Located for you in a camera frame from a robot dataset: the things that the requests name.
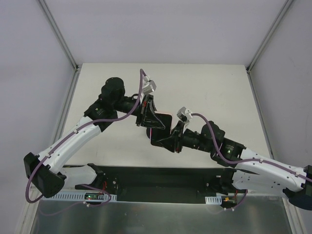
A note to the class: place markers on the right aluminium frame post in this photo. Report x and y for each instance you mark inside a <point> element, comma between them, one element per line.
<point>270,33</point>

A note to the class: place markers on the aluminium frame post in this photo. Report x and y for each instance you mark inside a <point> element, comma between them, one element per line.
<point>58,34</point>
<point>270,33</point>

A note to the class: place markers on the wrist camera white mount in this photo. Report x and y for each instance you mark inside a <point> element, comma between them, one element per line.
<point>185,115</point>
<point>148,86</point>

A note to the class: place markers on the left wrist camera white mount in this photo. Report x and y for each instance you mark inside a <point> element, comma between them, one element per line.
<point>148,86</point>

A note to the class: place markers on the white cable duct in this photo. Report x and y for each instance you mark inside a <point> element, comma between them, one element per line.
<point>220,199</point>
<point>83,196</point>

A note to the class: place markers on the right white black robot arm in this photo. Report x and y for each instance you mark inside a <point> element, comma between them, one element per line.
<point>244,168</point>

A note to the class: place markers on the left white cable duct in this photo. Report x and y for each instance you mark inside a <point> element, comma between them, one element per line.
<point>83,196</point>

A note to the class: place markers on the left aluminium frame post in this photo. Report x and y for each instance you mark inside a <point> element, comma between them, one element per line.
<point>58,34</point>

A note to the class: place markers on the black phone stand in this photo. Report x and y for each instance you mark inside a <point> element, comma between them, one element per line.
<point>149,133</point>

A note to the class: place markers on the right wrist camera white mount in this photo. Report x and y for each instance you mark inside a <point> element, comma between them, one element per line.
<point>185,115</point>

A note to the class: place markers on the right white cable duct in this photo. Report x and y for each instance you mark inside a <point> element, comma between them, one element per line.
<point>220,199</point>

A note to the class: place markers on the black phone pink case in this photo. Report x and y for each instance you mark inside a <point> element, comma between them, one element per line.
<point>158,134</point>

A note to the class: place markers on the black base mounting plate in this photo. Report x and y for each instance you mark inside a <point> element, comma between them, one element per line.
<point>164,185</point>

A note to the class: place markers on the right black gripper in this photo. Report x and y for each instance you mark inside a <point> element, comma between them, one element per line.
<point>179,137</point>

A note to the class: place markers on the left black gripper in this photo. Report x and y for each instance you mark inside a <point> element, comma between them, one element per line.
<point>143,110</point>

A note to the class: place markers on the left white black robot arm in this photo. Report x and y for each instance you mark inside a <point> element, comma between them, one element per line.
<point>44,169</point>

